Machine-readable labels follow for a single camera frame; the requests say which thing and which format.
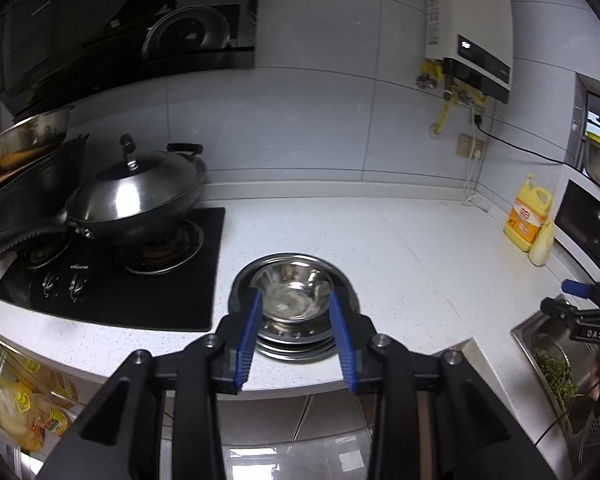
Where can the grey cabinet door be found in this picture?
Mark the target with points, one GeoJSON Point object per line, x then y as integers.
{"type": "Point", "coordinates": [300, 420]}

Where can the white water heater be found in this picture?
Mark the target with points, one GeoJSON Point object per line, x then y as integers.
{"type": "Point", "coordinates": [470, 10]}

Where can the cream squeeze bottle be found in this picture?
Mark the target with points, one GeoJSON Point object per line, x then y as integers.
{"type": "Point", "coordinates": [542, 245]}

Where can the steel colander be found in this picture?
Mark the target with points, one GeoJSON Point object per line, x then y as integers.
{"type": "Point", "coordinates": [545, 342]}

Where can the steel sink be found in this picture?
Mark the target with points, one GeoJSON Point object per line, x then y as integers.
{"type": "Point", "coordinates": [525, 332]}

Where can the white microwave oven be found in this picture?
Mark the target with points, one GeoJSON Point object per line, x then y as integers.
{"type": "Point", "coordinates": [585, 220]}

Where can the steel pan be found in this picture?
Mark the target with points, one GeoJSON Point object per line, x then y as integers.
{"type": "Point", "coordinates": [30, 135]}

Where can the beige wall socket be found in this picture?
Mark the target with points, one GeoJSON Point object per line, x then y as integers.
{"type": "Point", "coordinates": [471, 145]}

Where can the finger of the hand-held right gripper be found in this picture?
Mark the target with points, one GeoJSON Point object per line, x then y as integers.
{"type": "Point", "coordinates": [560, 309]}
{"type": "Point", "coordinates": [575, 288]}

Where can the yellow detergent bottle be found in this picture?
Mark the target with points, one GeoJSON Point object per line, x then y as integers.
{"type": "Point", "coordinates": [525, 220]}

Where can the steel wok lid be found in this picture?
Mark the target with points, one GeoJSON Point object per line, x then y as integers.
{"type": "Point", "coordinates": [130, 195]}

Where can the black wok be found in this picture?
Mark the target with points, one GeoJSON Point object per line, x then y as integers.
{"type": "Point", "coordinates": [165, 225]}

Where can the cooking oil bottle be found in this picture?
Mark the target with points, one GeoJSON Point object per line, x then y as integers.
{"type": "Point", "coordinates": [52, 417]}

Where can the black pot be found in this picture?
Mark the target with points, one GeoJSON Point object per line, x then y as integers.
{"type": "Point", "coordinates": [30, 190]}

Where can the steel strainer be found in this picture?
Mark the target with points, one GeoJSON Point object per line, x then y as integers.
{"type": "Point", "coordinates": [595, 435]}

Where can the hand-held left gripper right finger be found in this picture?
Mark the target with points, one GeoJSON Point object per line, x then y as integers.
{"type": "Point", "coordinates": [342, 345]}

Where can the black range hood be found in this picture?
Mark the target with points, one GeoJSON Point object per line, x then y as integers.
{"type": "Point", "coordinates": [80, 10]}

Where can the black gas stove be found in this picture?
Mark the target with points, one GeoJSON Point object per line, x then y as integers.
{"type": "Point", "coordinates": [130, 300]}

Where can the yellow oil bottles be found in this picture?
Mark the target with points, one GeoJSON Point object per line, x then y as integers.
{"type": "Point", "coordinates": [15, 410]}

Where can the green vegetables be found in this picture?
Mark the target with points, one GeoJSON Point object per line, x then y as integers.
{"type": "Point", "coordinates": [555, 372]}

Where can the steel bowl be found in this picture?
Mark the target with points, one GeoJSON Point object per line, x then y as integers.
{"type": "Point", "coordinates": [290, 290]}

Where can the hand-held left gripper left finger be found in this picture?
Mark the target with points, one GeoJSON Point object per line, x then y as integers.
{"type": "Point", "coordinates": [247, 340]}

